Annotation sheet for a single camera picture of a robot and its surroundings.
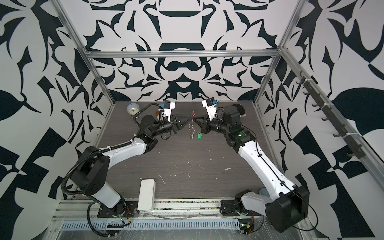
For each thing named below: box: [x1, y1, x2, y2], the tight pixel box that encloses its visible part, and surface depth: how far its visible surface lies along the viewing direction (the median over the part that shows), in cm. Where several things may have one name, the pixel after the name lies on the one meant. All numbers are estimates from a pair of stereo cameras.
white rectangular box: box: [137, 178, 156, 211], surface depth 76 cm
